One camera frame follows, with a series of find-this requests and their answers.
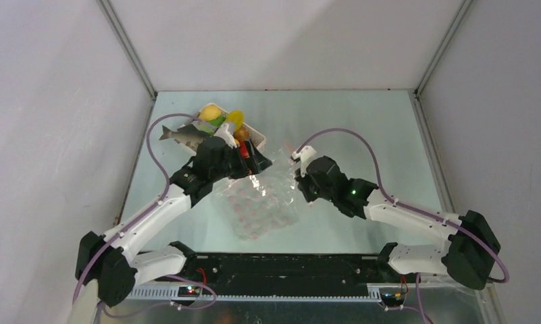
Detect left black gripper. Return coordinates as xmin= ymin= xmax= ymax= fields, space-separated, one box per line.
xmin=210 ymin=138 xmax=272 ymax=182

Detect clear zip top bag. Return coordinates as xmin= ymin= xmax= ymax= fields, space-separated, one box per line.
xmin=213 ymin=143 xmax=301 ymax=240

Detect yellow toy mango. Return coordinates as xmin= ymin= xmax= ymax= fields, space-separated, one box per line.
xmin=225 ymin=110 xmax=244 ymax=130

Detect yellow toy lemon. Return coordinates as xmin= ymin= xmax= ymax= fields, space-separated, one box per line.
xmin=199 ymin=104 xmax=223 ymax=122

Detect grey toy fish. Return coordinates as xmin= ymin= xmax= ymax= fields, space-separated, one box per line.
xmin=159 ymin=124 xmax=211 ymax=149

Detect green toy lettuce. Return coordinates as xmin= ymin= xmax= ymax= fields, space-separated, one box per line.
xmin=196 ymin=115 xmax=226 ymax=135

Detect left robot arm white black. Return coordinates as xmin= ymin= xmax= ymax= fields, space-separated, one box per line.
xmin=76 ymin=136 xmax=272 ymax=307

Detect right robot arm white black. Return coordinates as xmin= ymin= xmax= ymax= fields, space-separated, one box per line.
xmin=294 ymin=156 xmax=500 ymax=290

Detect white perforated plastic basket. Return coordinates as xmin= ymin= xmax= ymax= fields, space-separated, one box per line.
xmin=175 ymin=103 xmax=268 ymax=157

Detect brown toy potato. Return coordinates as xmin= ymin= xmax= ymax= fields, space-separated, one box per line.
xmin=233 ymin=125 xmax=251 ymax=142

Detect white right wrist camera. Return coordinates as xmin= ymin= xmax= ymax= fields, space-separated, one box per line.
xmin=291 ymin=145 xmax=317 ymax=177

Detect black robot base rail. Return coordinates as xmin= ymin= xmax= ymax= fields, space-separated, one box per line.
xmin=170 ymin=241 xmax=415 ymax=296

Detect grey slotted cable duct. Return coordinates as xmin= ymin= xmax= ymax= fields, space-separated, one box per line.
xmin=126 ymin=285 xmax=382 ymax=302

